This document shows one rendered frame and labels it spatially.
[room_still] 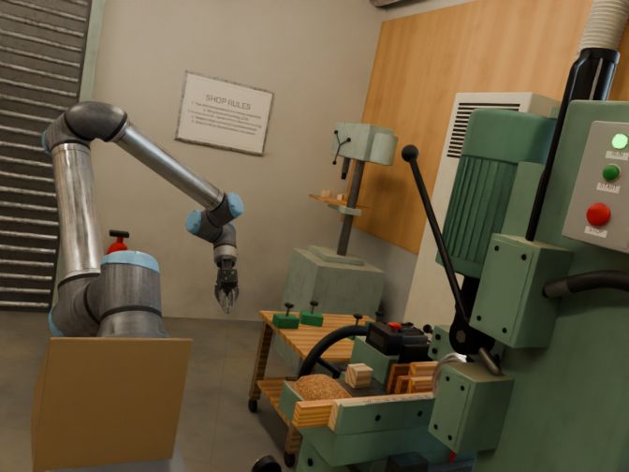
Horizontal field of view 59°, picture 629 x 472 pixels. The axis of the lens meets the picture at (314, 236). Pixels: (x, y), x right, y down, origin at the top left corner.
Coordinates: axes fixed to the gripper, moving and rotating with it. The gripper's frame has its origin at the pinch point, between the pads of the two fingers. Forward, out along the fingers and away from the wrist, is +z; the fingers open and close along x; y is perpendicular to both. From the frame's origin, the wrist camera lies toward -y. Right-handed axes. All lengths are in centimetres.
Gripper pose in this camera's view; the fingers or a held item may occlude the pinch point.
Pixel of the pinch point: (227, 311)
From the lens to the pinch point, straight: 210.2
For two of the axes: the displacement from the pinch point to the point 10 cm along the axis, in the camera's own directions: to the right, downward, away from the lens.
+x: 9.7, 0.1, 2.5
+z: 1.3, 8.4, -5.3
